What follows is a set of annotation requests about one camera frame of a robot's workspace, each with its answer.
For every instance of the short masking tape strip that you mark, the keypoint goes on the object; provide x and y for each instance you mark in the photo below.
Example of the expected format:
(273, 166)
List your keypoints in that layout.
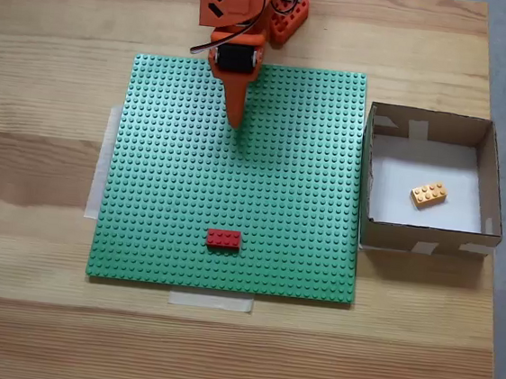
(209, 301)

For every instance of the red lego block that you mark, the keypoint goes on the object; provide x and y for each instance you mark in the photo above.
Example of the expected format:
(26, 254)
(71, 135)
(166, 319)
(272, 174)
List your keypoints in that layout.
(223, 240)

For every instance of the white paper sheet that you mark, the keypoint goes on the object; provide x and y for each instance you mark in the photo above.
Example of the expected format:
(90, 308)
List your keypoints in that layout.
(393, 190)

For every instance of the long masking tape strip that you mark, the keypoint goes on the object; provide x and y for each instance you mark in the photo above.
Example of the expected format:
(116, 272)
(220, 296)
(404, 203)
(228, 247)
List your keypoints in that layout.
(98, 173)

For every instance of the open cardboard box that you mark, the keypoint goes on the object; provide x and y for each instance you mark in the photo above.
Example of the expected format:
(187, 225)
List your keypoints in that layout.
(491, 178)

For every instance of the yellow lego block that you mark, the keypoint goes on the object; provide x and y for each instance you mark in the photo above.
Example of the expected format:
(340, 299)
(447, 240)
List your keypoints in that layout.
(429, 195)

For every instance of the green lego baseplate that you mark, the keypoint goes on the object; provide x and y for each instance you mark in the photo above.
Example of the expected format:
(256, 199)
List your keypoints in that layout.
(169, 167)

